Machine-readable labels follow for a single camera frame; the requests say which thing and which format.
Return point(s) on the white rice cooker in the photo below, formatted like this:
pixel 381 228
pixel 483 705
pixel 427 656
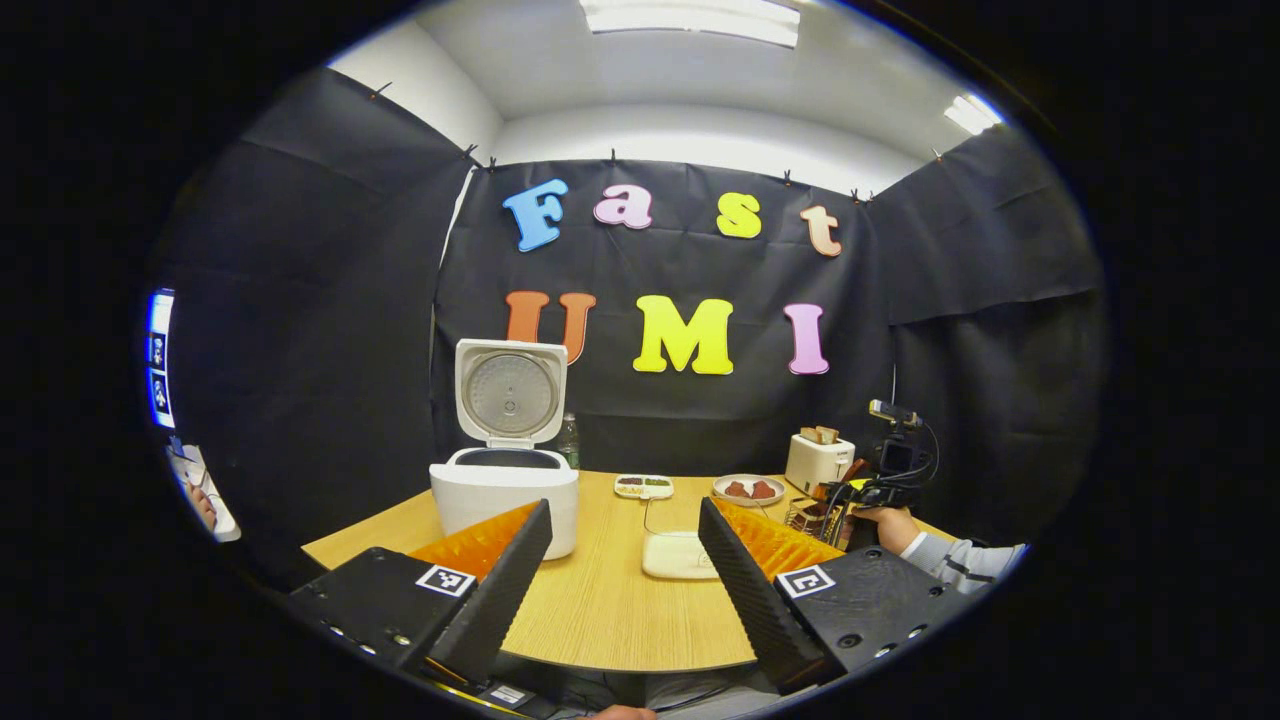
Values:
pixel 500 490

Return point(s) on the white divided dish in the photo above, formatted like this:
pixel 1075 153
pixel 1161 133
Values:
pixel 644 495

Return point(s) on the white round plate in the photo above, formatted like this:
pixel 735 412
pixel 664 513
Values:
pixel 748 502

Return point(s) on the person's grey clothing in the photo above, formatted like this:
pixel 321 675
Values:
pixel 720 700

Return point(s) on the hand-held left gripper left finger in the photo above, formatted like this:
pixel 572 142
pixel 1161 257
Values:
pixel 500 595

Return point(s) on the brown meat piece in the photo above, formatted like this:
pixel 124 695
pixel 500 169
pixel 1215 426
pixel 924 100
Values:
pixel 764 490
pixel 737 490

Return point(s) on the clear water bottle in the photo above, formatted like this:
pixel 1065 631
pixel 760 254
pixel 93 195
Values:
pixel 570 445

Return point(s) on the white blue standing banner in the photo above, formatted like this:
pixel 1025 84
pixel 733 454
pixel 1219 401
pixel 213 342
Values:
pixel 160 315

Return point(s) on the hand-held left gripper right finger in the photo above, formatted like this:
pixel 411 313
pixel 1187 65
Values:
pixel 750 595

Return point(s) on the white toaster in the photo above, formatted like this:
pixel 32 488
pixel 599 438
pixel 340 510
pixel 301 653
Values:
pixel 815 465

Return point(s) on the brown wooden spoon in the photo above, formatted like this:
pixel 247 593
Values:
pixel 855 470

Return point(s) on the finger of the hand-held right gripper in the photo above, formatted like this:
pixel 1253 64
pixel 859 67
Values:
pixel 830 490

